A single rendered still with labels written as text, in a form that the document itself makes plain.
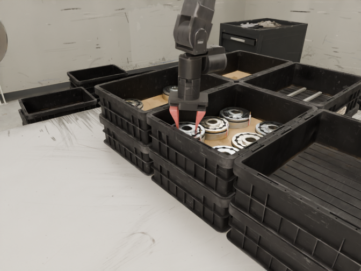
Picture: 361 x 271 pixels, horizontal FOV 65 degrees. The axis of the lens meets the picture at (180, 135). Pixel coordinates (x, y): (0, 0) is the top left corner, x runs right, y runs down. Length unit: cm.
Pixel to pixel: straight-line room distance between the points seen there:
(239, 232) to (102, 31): 346
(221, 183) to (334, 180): 28
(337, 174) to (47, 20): 337
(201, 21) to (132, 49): 343
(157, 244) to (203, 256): 11
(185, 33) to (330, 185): 49
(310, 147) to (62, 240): 70
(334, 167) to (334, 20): 361
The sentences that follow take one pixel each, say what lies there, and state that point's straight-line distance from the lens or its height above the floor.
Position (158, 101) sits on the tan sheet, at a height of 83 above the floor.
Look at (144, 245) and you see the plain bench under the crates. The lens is 72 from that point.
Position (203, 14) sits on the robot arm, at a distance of 68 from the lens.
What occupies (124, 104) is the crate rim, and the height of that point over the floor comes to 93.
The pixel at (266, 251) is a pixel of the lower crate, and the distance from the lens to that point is 65.
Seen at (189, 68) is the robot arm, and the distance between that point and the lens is 69.
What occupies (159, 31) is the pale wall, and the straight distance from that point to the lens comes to 425.
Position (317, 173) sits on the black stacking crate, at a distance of 78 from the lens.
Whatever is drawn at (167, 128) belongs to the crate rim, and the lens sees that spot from 70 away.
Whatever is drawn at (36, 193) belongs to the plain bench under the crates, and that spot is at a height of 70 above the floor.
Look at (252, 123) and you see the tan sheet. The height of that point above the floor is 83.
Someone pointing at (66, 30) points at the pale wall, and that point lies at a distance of 376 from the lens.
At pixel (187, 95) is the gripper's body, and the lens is 72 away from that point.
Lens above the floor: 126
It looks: 30 degrees down
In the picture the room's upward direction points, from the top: straight up
